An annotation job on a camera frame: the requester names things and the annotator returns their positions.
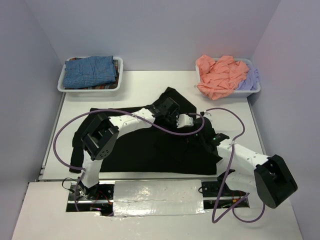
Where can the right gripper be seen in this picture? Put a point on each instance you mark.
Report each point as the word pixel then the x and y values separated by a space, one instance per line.
pixel 196 142

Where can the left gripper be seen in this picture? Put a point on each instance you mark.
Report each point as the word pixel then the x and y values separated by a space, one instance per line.
pixel 173 115

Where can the black long sleeve shirt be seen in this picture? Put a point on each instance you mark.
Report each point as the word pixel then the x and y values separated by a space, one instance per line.
pixel 151 150

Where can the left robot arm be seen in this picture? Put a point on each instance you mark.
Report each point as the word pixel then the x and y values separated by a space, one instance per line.
pixel 99 138

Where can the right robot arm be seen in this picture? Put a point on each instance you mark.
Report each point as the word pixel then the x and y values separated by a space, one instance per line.
pixel 268 175

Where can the right white plastic basket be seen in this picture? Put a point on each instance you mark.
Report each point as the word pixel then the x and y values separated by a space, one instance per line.
pixel 236 93

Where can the white plastic basket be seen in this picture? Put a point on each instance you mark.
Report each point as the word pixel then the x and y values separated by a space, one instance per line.
pixel 236 93
pixel 91 76

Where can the orange pink shirt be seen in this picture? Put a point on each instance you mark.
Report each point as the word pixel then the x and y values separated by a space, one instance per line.
pixel 220 78

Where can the lavender shirt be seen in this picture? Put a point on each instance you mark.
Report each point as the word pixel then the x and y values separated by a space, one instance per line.
pixel 251 81

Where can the blue checkered folded shirt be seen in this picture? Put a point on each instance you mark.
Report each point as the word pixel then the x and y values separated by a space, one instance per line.
pixel 87 72

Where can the silver foil tape cover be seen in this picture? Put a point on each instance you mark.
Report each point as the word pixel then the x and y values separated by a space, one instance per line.
pixel 157 198

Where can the left white plastic basket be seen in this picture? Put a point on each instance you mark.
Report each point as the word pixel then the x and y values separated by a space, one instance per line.
pixel 91 76

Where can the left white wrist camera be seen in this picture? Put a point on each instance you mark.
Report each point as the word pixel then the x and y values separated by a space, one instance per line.
pixel 184 120

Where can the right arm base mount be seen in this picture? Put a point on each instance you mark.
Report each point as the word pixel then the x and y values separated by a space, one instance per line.
pixel 210 189

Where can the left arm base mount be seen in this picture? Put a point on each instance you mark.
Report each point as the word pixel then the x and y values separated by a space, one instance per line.
pixel 101 201

